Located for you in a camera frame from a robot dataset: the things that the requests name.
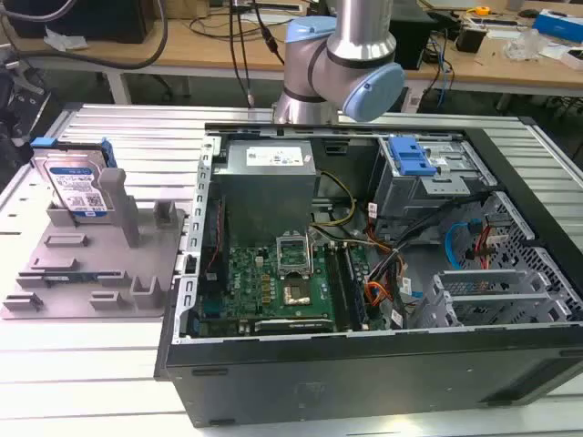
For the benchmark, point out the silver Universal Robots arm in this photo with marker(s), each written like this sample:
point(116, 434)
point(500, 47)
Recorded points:
point(346, 59)

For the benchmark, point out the grey metal disk bay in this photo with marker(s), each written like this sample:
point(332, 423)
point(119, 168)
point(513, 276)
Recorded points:
point(423, 182)

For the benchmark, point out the hard disk in blue carrier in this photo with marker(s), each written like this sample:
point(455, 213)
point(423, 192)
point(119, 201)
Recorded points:
point(73, 182)

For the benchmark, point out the grey power supply unit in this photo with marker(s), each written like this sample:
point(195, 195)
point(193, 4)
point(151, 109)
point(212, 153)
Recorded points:
point(266, 191)

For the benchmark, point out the green motherboard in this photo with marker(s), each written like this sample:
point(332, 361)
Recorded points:
point(282, 291)

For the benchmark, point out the CPU socket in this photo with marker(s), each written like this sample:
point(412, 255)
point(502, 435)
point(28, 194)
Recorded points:
point(296, 296)

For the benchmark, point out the black RAM slot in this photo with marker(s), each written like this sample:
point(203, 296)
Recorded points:
point(354, 287)
point(336, 287)

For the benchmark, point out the black expansion slot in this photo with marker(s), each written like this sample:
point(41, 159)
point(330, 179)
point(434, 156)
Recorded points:
point(293, 324)

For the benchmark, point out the blue plastic bay latch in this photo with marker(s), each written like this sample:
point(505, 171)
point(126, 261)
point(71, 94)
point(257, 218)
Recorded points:
point(410, 157)

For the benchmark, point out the black open PC case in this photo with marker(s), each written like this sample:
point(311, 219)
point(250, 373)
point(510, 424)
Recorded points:
point(364, 382)

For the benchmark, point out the grey plastic parts rack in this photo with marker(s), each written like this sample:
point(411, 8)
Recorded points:
point(100, 268)

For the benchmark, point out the black desktop tower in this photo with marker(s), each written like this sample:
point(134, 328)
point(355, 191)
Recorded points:
point(410, 32)

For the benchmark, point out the RAM stick in rack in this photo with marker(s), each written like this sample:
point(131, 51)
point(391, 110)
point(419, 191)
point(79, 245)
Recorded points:
point(77, 276)

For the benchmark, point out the wooden desk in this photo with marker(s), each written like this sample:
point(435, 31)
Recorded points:
point(492, 68)
point(136, 50)

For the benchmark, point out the small black box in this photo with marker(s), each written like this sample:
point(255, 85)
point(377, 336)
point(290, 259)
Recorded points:
point(469, 37)

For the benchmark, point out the clear plastic bag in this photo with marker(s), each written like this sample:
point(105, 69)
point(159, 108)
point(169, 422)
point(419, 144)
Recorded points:
point(524, 45)

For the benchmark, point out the blue cardboard box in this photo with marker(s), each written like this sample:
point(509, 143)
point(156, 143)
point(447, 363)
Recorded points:
point(558, 25)

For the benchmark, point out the silver expansion slot bracket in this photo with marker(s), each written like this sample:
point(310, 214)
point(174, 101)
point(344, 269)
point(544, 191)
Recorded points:
point(496, 300)
point(483, 276)

